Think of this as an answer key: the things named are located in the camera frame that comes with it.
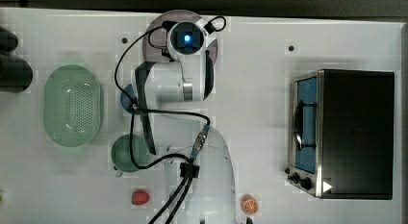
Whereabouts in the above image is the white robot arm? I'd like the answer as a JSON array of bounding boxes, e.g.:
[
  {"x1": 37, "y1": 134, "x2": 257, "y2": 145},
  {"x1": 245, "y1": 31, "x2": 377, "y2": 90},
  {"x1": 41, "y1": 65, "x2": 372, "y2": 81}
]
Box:
[{"x1": 134, "y1": 19, "x2": 237, "y2": 224}]

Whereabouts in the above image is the grey round plate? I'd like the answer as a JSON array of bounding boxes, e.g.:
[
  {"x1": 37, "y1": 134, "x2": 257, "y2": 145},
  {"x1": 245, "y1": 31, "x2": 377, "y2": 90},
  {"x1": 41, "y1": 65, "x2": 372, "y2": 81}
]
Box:
[{"x1": 142, "y1": 10, "x2": 202, "y2": 62}]

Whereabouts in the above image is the blue small bowl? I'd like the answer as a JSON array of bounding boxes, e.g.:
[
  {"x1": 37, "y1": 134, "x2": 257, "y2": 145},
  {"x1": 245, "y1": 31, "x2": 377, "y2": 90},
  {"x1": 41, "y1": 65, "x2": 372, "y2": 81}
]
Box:
[{"x1": 120, "y1": 84, "x2": 138, "y2": 113}]

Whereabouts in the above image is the green cup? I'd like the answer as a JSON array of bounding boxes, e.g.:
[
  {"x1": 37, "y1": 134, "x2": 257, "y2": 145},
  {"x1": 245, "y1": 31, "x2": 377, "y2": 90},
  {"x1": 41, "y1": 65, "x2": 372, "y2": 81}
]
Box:
[{"x1": 111, "y1": 135, "x2": 151, "y2": 178}]

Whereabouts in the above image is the orange slice toy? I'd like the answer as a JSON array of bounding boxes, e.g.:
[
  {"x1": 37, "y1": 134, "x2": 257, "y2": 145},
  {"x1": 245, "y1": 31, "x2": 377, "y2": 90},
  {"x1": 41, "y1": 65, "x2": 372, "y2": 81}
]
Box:
[{"x1": 241, "y1": 194, "x2": 259, "y2": 215}]

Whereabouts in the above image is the red strawberry toy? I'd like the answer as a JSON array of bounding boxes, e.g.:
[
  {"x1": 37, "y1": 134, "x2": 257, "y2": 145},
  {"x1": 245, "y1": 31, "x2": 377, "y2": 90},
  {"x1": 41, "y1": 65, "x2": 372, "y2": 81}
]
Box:
[{"x1": 132, "y1": 189, "x2": 150, "y2": 206}]

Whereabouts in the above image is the green perforated colander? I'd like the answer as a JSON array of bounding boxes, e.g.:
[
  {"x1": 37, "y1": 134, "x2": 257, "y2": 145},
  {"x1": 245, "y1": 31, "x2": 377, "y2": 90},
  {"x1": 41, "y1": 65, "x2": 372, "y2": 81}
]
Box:
[{"x1": 43, "y1": 64, "x2": 103, "y2": 147}]

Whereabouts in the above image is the black toaster oven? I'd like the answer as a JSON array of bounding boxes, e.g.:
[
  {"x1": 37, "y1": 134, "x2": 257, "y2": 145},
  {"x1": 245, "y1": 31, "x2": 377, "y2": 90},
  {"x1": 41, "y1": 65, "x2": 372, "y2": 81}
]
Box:
[{"x1": 285, "y1": 69, "x2": 395, "y2": 200}]

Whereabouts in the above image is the black object at left edge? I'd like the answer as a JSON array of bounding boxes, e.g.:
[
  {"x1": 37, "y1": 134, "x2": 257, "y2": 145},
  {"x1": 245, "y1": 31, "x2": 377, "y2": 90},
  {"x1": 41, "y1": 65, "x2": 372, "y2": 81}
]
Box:
[{"x1": 0, "y1": 27, "x2": 33, "y2": 93}]

